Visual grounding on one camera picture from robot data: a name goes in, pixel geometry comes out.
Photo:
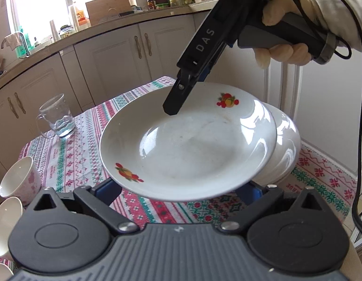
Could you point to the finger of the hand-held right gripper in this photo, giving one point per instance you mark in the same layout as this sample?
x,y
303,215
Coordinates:
x,y
203,74
175,99

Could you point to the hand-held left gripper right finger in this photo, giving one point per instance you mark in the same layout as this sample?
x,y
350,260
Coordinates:
x,y
248,194

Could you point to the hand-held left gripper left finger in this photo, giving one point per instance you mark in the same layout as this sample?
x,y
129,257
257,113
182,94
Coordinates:
x,y
106,191

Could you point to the large white fruit-print plate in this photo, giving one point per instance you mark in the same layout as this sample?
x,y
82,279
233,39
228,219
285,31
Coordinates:
x,y
289,146

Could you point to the white ceramic bowl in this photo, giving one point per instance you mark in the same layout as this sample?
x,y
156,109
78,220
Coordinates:
x,y
0,273
14,178
5,225

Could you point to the person's right forearm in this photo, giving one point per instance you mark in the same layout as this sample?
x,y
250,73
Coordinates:
x,y
345,5

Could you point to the person's right hand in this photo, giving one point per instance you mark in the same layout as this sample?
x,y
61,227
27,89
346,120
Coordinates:
x,y
280,8

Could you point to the red green patterned tablecloth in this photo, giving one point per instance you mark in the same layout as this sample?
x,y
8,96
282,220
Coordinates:
x,y
87,158

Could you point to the green food container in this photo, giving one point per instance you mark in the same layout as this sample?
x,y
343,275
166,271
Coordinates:
x,y
162,5

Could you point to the white kitchen cabinets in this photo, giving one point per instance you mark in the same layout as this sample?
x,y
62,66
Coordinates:
x,y
104,55

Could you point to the clear glass mug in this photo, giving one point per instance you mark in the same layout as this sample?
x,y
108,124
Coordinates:
x,y
59,117

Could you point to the wooden cutting board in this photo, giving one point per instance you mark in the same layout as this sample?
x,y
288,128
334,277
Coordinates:
x,y
107,8

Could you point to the orange label bottle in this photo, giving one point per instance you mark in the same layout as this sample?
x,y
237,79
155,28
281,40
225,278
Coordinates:
x,y
79,16

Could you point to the glass jar with fruit print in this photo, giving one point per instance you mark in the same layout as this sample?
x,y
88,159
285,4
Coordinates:
x,y
65,32

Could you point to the metal kitchen faucet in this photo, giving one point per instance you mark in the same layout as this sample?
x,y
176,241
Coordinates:
x,y
25,42

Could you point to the rack of kitchen utensils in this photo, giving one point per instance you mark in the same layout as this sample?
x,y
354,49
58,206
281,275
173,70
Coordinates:
x,y
0,64

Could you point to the green bottle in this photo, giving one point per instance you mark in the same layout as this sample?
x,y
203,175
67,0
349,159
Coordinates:
x,y
24,30

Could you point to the white rag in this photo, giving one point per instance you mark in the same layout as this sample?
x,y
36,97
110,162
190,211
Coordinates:
x,y
13,42

